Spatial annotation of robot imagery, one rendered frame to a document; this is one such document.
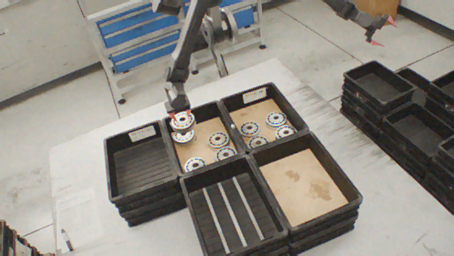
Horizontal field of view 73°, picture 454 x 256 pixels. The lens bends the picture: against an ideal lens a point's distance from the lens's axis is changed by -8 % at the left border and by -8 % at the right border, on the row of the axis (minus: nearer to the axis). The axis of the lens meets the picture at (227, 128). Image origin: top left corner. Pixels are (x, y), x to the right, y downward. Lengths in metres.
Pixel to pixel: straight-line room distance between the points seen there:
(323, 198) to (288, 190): 0.14
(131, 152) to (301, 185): 0.84
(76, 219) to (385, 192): 1.44
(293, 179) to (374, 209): 0.37
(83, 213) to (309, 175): 1.08
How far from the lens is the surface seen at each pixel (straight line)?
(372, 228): 1.48
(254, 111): 1.72
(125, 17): 3.16
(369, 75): 2.57
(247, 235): 1.29
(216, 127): 1.67
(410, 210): 1.57
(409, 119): 2.44
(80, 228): 1.72
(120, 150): 1.74
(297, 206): 1.34
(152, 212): 1.53
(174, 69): 1.24
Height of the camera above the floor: 1.97
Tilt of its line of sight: 43 degrees down
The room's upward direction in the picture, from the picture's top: 12 degrees counter-clockwise
